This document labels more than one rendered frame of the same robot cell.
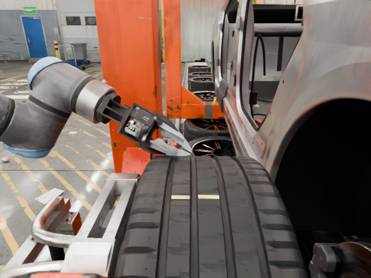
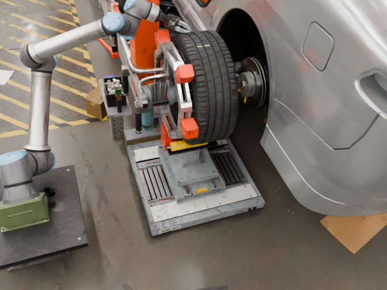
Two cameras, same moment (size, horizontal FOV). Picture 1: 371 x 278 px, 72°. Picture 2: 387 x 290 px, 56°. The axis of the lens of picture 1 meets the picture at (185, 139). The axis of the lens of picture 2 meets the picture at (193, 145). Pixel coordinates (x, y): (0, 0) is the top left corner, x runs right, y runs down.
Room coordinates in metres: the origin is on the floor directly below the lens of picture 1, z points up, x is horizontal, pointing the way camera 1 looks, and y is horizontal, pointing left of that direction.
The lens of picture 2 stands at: (-1.22, 0.70, 2.19)
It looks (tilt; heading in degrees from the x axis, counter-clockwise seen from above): 46 degrees down; 335
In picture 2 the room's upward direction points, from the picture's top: 7 degrees clockwise
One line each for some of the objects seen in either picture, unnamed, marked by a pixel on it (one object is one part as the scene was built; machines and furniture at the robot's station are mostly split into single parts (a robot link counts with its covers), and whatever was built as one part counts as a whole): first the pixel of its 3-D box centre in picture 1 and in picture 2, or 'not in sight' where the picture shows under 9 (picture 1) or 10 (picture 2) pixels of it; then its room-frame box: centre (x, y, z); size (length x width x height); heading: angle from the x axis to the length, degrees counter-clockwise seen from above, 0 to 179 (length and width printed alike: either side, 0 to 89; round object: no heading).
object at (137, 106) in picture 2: not in sight; (143, 106); (0.21, 0.34, 0.93); 0.09 x 0.05 x 0.05; 89
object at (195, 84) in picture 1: (203, 84); not in sight; (5.39, -0.38, 0.39); 0.66 x 0.66 x 0.24
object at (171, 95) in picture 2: not in sight; (159, 94); (0.38, 0.21, 0.85); 0.21 x 0.14 x 0.14; 89
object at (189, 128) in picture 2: not in sight; (189, 128); (0.06, 0.13, 0.85); 0.09 x 0.08 x 0.07; 179
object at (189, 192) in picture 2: not in sight; (190, 168); (0.35, -0.04, 0.13); 0.50 x 0.36 x 0.10; 179
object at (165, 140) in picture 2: not in sight; (174, 135); (0.38, 0.10, 0.48); 0.16 x 0.12 x 0.17; 89
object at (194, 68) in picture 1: (199, 70); not in sight; (7.54, -0.40, 0.39); 0.66 x 0.66 x 0.24
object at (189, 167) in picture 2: not in sight; (190, 148); (0.38, -0.04, 0.32); 0.40 x 0.30 x 0.28; 179
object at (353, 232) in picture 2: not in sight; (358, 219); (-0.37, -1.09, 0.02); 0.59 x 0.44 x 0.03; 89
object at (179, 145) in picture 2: not in sight; (189, 143); (0.26, 0.04, 0.51); 0.29 x 0.06 x 0.06; 89
